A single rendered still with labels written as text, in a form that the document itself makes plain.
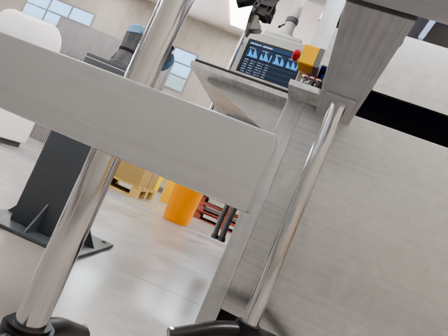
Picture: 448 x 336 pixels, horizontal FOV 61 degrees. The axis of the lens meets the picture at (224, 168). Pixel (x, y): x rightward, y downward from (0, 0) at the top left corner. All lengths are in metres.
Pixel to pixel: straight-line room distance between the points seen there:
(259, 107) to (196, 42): 8.43
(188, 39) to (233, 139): 9.42
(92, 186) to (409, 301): 1.08
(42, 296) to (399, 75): 1.26
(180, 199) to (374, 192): 2.98
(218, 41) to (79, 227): 9.33
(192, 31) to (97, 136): 9.44
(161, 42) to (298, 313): 1.00
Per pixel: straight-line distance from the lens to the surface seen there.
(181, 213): 4.13
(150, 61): 0.64
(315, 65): 1.35
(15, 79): 0.72
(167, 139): 0.57
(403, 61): 1.51
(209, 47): 9.81
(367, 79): 1.02
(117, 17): 10.56
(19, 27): 5.57
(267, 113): 1.50
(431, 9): 0.73
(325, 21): 1.53
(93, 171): 0.63
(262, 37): 2.65
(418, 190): 1.41
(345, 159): 1.37
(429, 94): 1.49
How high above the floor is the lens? 0.44
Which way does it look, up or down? 4 degrees up
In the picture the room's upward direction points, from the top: 23 degrees clockwise
